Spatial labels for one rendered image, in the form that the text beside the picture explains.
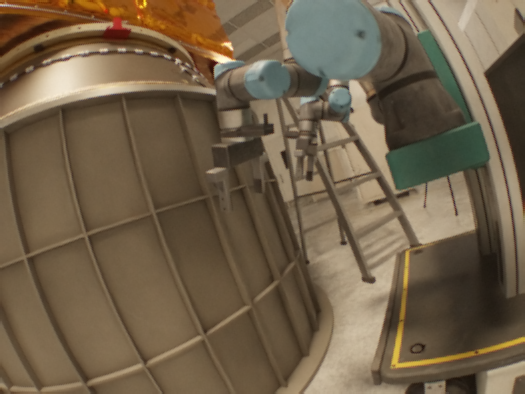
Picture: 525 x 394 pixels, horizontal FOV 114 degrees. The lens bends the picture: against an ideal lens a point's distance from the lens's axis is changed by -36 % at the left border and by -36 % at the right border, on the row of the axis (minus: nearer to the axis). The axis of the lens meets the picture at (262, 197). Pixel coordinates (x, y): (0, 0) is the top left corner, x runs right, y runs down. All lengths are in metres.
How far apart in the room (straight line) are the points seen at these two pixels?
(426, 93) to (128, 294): 0.77
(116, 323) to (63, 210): 0.33
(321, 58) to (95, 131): 0.64
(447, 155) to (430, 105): 0.08
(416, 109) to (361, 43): 0.15
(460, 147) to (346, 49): 0.21
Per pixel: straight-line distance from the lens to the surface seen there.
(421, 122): 0.41
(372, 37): 0.33
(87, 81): 0.96
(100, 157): 0.77
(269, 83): 0.48
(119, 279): 0.73
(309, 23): 0.34
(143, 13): 1.70
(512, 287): 0.70
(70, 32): 1.34
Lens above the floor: 0.72
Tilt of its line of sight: level
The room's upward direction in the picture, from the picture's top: 20 degrees counter-clockwise
